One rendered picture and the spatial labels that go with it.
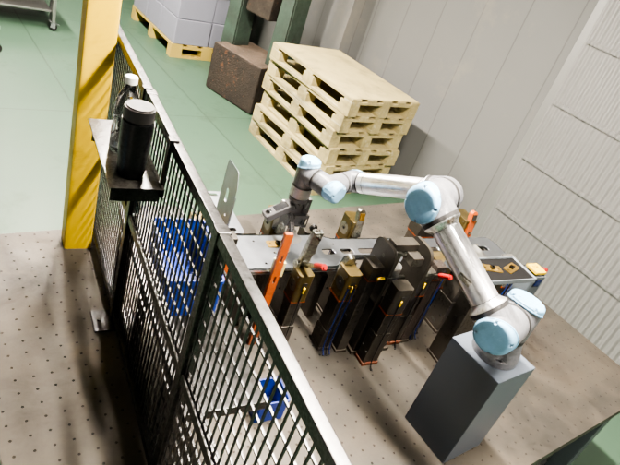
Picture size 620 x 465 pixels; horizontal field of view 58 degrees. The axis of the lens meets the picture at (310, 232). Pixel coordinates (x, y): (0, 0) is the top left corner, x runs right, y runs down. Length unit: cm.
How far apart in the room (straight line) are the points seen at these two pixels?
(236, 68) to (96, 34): 408
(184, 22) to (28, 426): 567
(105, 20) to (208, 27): 513
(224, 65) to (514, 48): 288
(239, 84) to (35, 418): 464
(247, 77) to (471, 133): 231
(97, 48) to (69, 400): 109
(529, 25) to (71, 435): 414
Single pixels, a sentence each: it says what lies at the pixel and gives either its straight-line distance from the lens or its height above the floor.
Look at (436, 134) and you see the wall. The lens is 523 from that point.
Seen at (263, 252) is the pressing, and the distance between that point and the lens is 204.
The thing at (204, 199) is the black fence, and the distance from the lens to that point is 117.
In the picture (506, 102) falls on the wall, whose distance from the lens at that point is 483.
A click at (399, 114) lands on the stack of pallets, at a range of 495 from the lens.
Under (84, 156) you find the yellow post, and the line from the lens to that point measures 216.
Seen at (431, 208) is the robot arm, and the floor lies 149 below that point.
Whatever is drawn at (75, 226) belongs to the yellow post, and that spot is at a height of 81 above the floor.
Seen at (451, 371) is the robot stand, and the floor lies 100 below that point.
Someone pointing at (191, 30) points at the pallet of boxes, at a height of 33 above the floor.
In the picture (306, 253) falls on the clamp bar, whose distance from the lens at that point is 189.
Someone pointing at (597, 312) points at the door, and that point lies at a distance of 450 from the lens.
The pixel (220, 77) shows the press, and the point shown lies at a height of 20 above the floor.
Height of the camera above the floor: 214
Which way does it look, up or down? 30 degrees down
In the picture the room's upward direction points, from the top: 20 degrees clockwise
